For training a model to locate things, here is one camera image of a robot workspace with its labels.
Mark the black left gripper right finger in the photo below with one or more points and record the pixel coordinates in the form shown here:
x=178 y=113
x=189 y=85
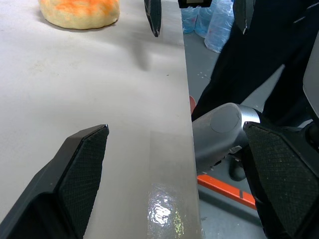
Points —
x=281 y=174

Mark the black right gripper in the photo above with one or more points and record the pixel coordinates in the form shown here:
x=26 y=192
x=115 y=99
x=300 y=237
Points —
x=194 y=3

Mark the small red object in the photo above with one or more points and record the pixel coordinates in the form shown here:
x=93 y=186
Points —
x=192 y=103

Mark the blue water bottles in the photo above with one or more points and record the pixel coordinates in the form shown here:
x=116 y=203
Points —
x=219 y=30

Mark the silver robot body joint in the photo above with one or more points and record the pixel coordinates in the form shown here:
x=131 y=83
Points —
x=219 y=134

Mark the black rounded knob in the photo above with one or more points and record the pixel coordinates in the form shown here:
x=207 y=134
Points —
x=237 y=171

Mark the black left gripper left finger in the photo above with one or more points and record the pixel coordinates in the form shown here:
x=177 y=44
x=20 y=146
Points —
x=62 y=186

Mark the orange floor bar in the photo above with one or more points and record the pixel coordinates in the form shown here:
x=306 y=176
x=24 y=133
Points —
x=224 y=189

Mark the silver robot torso shell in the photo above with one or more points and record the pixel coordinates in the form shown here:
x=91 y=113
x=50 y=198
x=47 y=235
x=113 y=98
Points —
x=312 y=79

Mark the person dark trousers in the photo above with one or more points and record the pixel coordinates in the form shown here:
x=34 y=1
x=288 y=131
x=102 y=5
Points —
x=249 y=62

